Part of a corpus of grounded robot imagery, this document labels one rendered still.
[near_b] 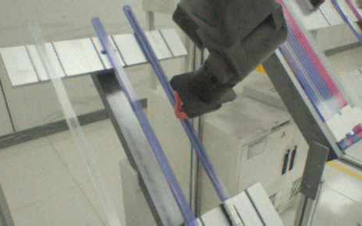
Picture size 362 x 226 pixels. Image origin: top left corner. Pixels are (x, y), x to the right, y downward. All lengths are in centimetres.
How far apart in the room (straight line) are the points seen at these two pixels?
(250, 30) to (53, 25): 208
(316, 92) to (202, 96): 52
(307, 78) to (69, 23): 181
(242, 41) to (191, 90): 16
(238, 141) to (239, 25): 80
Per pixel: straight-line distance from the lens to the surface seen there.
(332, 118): 89
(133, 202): 58
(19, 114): 240
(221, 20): 26
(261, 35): 31
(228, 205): 51
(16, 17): 225
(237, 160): 108
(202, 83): 41
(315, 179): 85
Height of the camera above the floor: 114
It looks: 26 degrees down
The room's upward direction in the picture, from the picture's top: straight up
